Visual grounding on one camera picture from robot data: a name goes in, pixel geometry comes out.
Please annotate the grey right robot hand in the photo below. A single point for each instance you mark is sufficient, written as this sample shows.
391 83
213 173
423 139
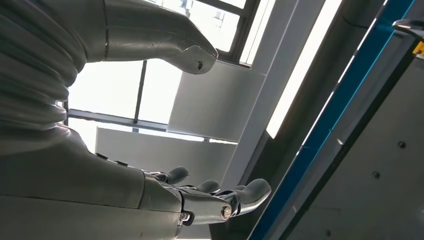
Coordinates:
66 192

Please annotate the grey board panel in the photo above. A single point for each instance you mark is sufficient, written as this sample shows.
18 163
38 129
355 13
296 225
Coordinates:
149 152
215 99

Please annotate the dark-framed window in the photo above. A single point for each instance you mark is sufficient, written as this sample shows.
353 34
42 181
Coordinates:
140 89

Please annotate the long white ceiling light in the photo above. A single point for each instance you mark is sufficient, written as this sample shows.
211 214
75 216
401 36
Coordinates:
298 76

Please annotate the shiny chrome metal piece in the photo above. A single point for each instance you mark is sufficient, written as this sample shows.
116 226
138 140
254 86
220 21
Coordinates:
409 26

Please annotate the green belt conveyor with frame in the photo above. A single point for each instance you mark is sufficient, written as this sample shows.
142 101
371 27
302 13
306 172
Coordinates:
381 165

